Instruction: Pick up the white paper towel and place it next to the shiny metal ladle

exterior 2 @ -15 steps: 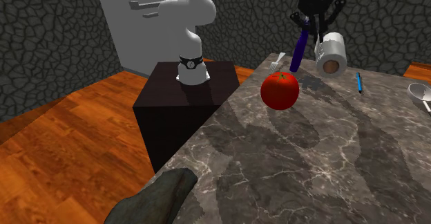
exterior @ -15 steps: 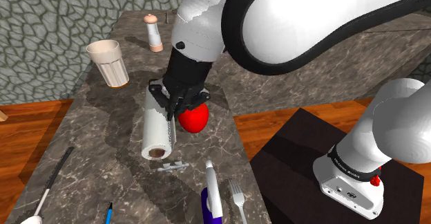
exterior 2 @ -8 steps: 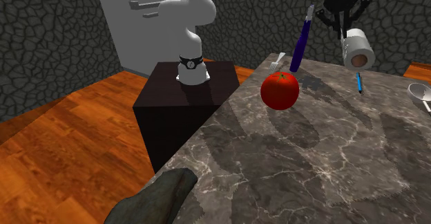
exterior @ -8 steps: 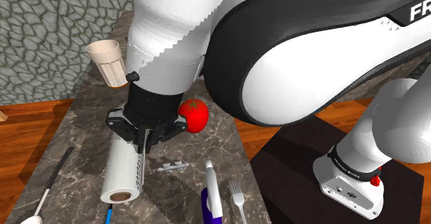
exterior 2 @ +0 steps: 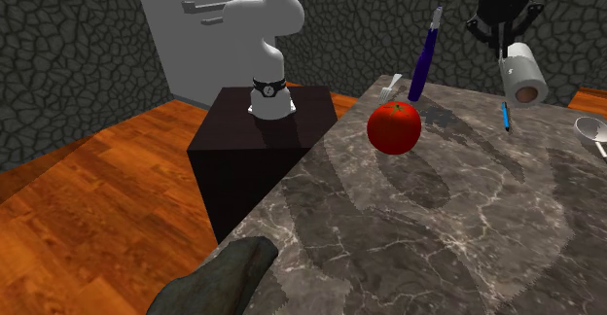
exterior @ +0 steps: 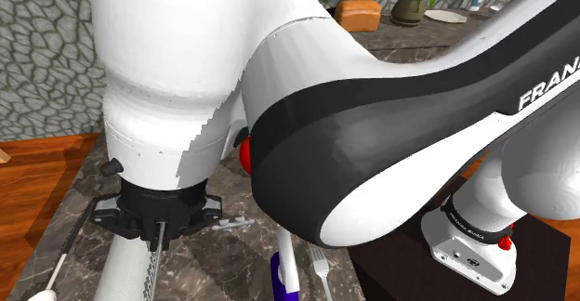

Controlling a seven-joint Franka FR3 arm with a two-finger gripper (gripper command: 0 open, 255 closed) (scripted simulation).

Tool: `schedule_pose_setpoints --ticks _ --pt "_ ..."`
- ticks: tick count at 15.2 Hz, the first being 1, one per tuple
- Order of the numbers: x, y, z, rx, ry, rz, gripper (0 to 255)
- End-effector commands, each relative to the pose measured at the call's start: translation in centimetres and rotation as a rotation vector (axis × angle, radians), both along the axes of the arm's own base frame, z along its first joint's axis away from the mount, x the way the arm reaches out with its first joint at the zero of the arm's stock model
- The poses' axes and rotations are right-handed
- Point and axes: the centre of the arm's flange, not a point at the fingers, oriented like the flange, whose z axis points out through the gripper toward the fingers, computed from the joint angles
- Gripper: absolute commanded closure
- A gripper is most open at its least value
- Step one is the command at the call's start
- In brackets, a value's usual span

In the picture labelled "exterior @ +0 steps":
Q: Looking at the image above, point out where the white tall cylinder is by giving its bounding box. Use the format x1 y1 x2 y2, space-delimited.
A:
92 234 160 301

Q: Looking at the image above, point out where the silver fork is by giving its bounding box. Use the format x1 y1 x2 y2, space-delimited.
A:
309 242 335 301

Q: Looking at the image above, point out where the brown bread loaf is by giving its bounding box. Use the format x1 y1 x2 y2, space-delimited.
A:
334 0 383 33

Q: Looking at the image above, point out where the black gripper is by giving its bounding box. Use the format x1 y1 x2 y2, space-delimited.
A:
88 178 224 253

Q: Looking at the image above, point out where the green plant in brown pot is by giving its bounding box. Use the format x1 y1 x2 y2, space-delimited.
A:
389 0 458 28

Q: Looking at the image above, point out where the black utensil with white handle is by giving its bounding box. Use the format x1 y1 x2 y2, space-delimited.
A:
26 199 99 301

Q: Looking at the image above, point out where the small grey metal tool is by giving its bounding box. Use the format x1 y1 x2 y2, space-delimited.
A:
211 215 257 232

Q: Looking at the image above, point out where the blue and white kitchen tool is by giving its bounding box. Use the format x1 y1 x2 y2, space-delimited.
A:
270 225 302 301

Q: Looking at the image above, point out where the thin grey metal rod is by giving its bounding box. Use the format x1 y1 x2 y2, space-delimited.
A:
148 221 168 301

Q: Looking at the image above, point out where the white plate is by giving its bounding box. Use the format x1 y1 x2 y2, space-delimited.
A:
424 9 468 24

